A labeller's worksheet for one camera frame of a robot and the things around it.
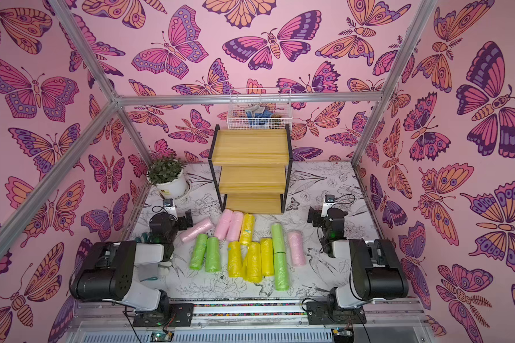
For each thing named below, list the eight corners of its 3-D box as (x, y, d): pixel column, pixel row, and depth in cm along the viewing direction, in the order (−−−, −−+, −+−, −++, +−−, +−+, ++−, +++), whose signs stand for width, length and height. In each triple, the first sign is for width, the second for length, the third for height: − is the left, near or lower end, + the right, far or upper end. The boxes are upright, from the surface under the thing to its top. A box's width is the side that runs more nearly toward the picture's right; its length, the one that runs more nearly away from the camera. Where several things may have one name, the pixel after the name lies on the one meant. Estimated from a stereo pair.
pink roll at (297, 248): (290, 266, 86) (291, 263, 84) (287, 235, 95) (288, 231, 92) (305, 266, 86) (306, 263, 83) (301, 235, 95) (302, 231, 92)
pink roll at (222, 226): (213, 239, 93) (212, 236, 91) (221, 211, 102) (220, 208, 100) (225, 240, 93) (225, 238, 91) (232, 212, 102) (231, 209, 100)
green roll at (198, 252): (191, 270, 86) (188, 267, 82) (197, 238, 94) (195, 234, 91) (202, 270, 86) (200, 267, 82) (208, 238, 94) (206, 234, 91)
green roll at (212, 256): (207, 274, 84) (205, 272, 82) (206, 241, 93) (205, 238, 90) (221, 271, 84) (219, 269, 82) (219, 239, 93) (218, 236, 91)
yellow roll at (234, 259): (228, 278, 83) (227, 276, 80) (228, 245, 92) (227, 241, 89) (243, 276, 83) (242, 274, 81) (241, 243, 92) (241, 240, 89)
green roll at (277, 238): (272, 253, 89) (272, 250, 87) (271, 226, 97) (271, 223, 95) (284, 253, 89) (285, 250, 87) (283, 226, 97) (283, 223, 95)
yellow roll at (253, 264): (245, 283, 82) (244, 280, 79) (247, 246, 92) (246, 241, 89) (262, 283, 82) (262, 280, 79) (262, 245, 92) (262, 241, 89)
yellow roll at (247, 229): (239, 244, 92) (239, 240, 89) (245, 217, 100) (244, 213, 97) (251, 245, 91) (250, 241, 88) (255, 218, 100) (255, 214, 97)
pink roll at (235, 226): (227, 241, 91) (226, 239, 89) (233, 213, 100) (232, 210, 98) (239, 242, 91) (238, 240, 89) (244, 214, 100) (243, 211, 98)
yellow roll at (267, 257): (260, 276, 84) (260, 273, 81) (260, 242, 93) (260, 238, 90) (273, 276, 84) (274, 273, 81) (272, 242, 93) (272, 238, 90)
